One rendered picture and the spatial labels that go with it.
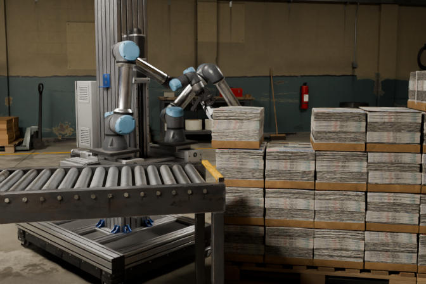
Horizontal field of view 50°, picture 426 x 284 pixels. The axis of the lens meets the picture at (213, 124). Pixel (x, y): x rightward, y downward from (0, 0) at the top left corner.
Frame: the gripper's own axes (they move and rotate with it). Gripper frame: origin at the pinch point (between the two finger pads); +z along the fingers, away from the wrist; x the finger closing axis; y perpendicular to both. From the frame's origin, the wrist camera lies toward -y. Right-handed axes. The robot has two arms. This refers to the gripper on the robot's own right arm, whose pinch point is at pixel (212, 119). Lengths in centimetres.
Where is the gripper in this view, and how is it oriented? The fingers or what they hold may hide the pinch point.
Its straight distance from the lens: 287.8
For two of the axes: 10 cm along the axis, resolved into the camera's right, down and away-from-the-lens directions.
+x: 1.6, -0.9, 9.8
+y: 8.6, -4.8, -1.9
